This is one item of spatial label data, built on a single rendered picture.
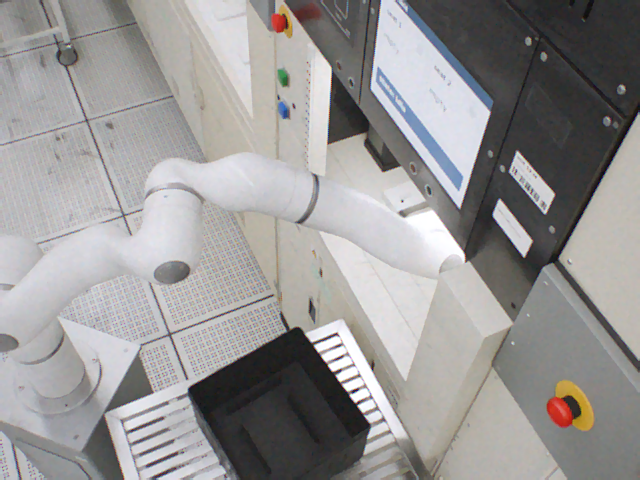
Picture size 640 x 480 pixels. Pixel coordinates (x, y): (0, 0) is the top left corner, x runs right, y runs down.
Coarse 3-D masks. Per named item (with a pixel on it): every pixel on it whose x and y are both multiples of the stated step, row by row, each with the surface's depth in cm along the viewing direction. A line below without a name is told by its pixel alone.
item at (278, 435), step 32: (256, 352) 147; (288, 352) 157; (192, 384) 141; (224, 384) 149; (256, 384) 159; (288, 384) 159; (320, 384) 155; (224, 416) 154; (256, 416) 155; (288, 416) 155; (320, 416) 155; (352, 416) 145; (224, 448) 150; (256, 448) 148; (288, 448) 151; (320, 448) 151; (352, 448) 140
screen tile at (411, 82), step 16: (384, 16) 102; (400, 16) 98; (400, 32) 100; (384, 48) 106; (384, 64) 108; (400, 64) 103; (416, 64) 98; (400, 80) 105; (416, 80) 100; (416, 96) 102
